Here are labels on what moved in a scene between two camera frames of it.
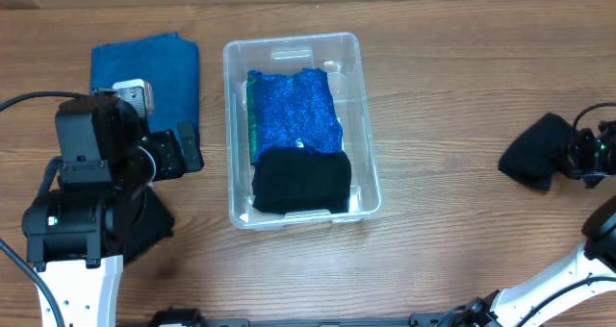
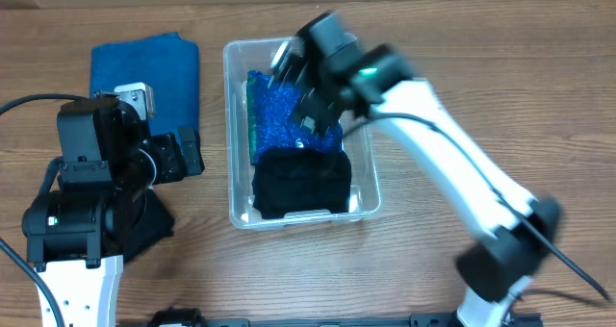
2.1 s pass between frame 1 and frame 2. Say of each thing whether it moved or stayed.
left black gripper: stayed
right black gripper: moved
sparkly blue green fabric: stayed
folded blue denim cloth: stayed
